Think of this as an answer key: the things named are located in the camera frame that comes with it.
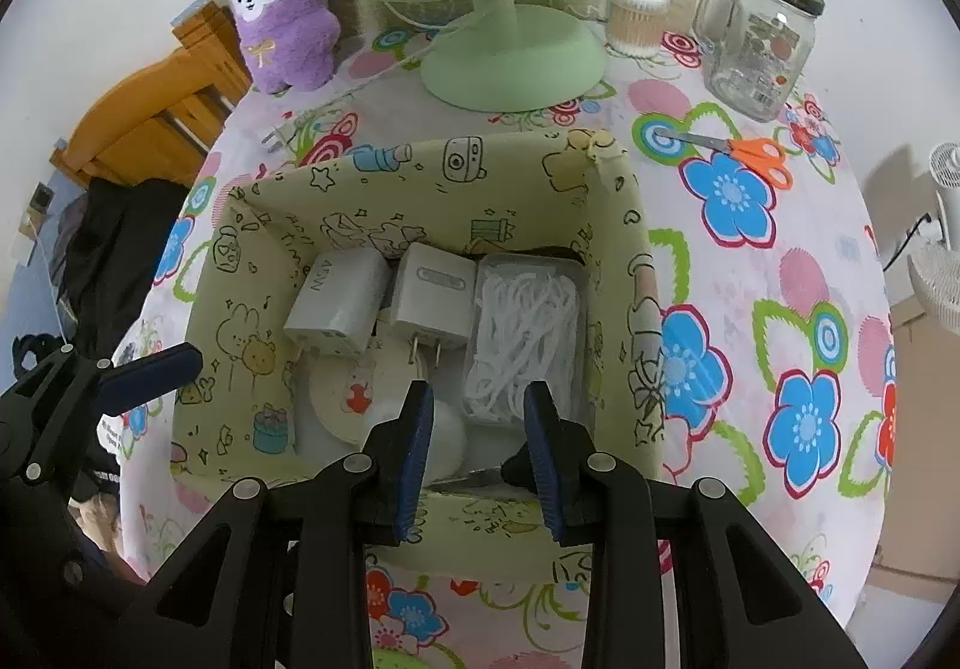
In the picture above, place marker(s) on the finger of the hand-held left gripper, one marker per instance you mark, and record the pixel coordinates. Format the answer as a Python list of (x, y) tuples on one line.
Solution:
[(150, 373)]

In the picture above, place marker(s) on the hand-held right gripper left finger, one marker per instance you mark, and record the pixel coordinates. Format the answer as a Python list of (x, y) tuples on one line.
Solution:
[(416, 466)]

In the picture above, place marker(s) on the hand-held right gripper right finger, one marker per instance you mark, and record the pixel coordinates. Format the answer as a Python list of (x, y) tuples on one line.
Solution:
[(544, 466)]

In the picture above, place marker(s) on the white round object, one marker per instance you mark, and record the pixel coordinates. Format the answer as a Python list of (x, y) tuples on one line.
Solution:
[(446, 440)]

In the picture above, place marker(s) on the green printed storage box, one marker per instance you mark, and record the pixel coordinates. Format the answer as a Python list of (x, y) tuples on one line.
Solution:
[(247, 309)]

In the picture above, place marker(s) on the white charger with prongs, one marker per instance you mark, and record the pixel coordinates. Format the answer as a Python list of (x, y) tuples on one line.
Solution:
[(431, 294)]

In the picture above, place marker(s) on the white charger with grey print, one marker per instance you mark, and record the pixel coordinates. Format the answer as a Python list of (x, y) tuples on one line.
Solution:
[(337, 301)]

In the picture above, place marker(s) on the round bear compact mirror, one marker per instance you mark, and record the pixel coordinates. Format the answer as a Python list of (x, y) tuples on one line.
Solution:
[(352, 399)]

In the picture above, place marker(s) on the black cloth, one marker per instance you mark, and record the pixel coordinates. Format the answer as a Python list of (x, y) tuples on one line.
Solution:
[(112, 264)]

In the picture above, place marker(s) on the wooden chair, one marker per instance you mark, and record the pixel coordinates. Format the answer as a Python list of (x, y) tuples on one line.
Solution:
[(150, 121)]

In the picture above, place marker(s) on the floral tablecloth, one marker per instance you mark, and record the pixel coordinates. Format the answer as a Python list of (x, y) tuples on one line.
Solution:
[(750, 279)]

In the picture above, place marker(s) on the purple plush toy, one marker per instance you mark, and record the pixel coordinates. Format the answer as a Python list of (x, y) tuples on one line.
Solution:
[(289, 31)]

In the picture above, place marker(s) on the orange scissors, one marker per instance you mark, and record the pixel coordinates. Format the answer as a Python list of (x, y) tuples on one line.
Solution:
[(750, 155)]

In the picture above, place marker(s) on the green table fan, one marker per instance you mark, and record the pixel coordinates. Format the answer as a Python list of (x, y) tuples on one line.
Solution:
[(510, 54)]

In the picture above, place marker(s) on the white floor fan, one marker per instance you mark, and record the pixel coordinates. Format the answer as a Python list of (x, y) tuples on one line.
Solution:
[(937, 264)]

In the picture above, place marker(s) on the cotton swab jar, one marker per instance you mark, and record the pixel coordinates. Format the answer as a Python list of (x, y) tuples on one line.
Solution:
[(637, 16)]

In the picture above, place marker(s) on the glass mug with green lid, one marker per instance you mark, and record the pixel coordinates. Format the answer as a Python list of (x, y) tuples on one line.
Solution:
[(757, 54)]

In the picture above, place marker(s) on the wall socket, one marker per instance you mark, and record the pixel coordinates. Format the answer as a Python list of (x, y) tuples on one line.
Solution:
[(41, 198)]

